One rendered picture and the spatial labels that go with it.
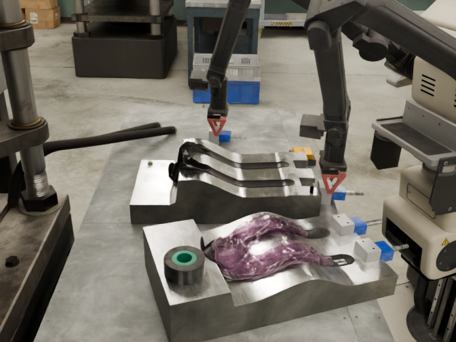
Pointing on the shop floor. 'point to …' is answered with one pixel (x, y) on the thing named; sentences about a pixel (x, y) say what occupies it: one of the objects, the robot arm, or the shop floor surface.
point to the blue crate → (233, 93)
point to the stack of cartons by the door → (41, 13)
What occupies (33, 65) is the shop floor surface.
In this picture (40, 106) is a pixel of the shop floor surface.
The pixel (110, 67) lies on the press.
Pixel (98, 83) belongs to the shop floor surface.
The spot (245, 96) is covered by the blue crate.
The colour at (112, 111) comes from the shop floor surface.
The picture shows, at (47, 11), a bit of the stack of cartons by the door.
